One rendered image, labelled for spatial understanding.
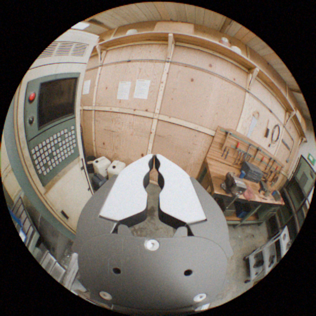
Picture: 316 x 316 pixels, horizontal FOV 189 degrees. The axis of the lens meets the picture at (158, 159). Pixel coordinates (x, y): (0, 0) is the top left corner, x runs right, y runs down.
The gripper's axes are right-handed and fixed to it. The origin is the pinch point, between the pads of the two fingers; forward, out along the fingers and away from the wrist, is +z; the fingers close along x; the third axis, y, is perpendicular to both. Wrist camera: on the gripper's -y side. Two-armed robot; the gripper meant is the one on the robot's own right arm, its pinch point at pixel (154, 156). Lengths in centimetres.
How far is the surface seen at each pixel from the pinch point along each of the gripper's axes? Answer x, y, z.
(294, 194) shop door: 361, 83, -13
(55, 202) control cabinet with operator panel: -81, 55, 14
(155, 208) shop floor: 4, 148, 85
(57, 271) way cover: -70, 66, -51
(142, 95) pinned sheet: -21, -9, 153
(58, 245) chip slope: -66, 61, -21
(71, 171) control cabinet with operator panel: -72, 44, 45
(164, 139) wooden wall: 14, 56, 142
